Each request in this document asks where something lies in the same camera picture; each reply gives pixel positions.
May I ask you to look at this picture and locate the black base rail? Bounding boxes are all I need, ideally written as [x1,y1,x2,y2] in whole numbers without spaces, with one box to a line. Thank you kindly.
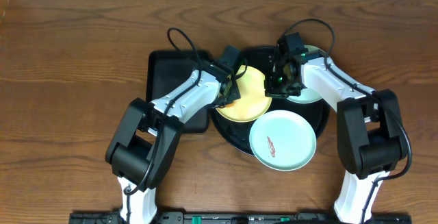
[68,211,411,224]

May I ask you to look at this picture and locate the light green plate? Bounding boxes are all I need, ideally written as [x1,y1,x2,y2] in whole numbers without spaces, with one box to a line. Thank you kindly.
[249,110,317,171]
[285,45,326,105]

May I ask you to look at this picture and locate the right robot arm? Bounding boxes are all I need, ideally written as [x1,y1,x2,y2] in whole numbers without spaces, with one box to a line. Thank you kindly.
[265,33,412,223]

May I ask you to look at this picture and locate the black round tray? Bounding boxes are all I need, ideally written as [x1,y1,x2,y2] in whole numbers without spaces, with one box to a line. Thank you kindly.
[209,47,331,155]

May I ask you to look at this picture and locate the orange green sponge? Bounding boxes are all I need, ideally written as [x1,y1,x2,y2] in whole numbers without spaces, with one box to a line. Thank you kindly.
[219,101,236,108]

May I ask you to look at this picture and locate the yellow plate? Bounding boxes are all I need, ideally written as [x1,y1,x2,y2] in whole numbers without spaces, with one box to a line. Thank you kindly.
[216,66,272,123]

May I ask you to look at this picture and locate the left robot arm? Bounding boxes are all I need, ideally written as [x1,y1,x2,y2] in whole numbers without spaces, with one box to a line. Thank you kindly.
[105,46,246,223]

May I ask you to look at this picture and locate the black rectangular tray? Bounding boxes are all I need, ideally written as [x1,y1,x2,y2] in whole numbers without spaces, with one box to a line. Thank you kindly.
[146,50,209,134]

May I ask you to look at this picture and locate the light green front plate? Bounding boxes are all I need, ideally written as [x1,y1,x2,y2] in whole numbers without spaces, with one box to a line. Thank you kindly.
[249,110,317,171]

